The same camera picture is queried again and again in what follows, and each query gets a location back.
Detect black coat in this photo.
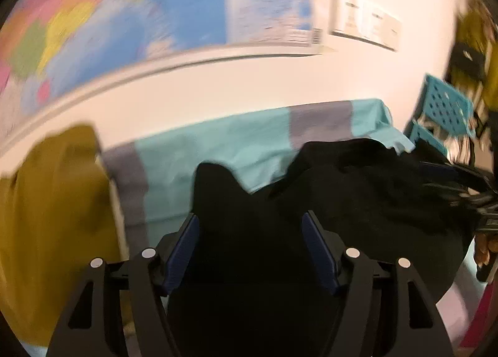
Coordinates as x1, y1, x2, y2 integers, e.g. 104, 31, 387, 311
167, 139, 479, 356

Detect hanging mustard yellow clothes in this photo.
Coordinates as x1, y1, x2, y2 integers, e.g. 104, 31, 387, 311
446, 0, 497, 138

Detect person's right hand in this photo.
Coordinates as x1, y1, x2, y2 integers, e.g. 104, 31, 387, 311
473, 233, 498, 268

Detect teal plastic storage rack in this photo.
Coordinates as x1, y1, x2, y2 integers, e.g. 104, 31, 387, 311
405, 74, 475, 163

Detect teal grey patterned bedsheet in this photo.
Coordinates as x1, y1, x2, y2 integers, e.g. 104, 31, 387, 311
23, 97, 487, 357

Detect mustard yellow folded garment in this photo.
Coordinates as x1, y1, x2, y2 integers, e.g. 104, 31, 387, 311
1, 124, 122, 347

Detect middle white wall socket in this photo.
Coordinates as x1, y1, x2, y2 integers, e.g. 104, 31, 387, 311
365, 8, 401, 51

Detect white wall socket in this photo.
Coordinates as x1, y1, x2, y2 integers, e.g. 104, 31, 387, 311
328, 0, 370, 39
365, 8, 401, 51

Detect left white wall socket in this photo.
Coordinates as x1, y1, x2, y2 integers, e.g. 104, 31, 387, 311
328, 0, 370, 39

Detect colourful wall map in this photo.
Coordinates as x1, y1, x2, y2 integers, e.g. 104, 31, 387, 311
1, 0, 327, 136

